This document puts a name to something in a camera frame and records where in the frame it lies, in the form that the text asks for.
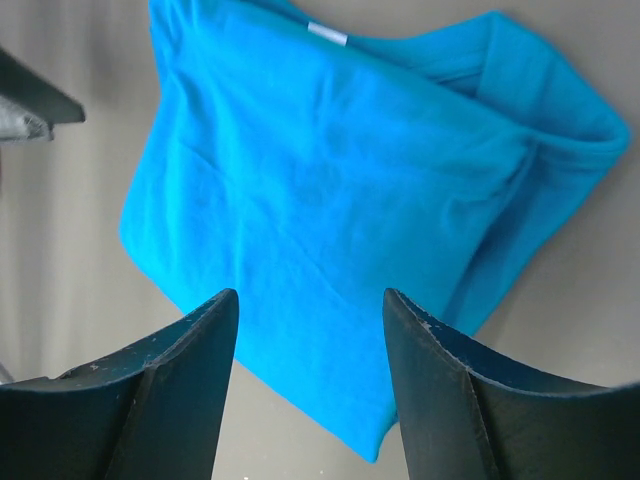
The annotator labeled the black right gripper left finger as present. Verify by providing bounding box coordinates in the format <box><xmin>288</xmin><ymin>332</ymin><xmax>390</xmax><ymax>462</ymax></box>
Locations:
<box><xmin>1</xmin><ymin>289</ymin><xmax>239</xmax><ymax>479</ymax></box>

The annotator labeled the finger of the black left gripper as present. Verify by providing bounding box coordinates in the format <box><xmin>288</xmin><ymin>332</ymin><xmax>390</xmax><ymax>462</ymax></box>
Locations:
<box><xmin>1</xmin><ymin>49</ymin><xmax>86</xmax><ymax>143</ymax></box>

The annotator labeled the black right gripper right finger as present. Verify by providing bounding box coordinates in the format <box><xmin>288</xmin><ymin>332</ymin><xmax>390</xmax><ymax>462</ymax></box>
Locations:
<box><xmin>383</xmin><ymin>289</ymin><xmax>639</xmax><ymax>479</ymax></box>

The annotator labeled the blue t shirt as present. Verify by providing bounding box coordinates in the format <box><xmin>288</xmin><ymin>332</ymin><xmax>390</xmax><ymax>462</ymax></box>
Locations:
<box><xmin>120</xmin><ymin>1</ymin><xmax>630</xmax><ymax>462</ymax></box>

